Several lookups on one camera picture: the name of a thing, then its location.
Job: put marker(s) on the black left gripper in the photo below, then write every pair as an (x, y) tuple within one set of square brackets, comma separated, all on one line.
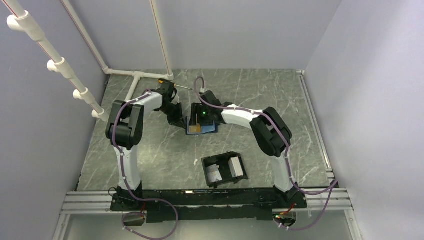
[(178, 121)]

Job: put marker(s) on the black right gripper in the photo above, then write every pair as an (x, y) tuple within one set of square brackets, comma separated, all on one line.
[(196, 109)]

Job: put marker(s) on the blue leather card holder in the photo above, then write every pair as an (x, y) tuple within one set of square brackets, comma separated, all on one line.
[(209, 128)]

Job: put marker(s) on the black plastic card tray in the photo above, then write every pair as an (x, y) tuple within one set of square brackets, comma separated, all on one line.
[(222, 160)]

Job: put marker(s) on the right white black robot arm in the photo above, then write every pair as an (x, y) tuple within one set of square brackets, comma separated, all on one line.
[(271, 133)]

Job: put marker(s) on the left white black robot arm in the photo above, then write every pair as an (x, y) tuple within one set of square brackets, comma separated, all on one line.
[(125, 131)]

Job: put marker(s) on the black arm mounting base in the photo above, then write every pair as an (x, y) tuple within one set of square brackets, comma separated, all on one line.
[(210, 204)]

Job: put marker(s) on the white card stack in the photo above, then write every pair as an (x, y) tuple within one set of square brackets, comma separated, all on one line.
[(235, 167)]

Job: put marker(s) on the yellow black screwdriver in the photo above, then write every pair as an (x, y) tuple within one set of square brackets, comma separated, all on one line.
[(161, 81)]

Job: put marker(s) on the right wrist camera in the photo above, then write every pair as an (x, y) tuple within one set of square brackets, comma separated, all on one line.
[(202, 90)]

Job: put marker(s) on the aluminium rail frame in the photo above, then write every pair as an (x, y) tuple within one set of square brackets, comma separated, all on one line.
[(237, 144)]

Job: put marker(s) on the white pvc pipe frame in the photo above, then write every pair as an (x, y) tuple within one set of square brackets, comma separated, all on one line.
[(22, 21)]

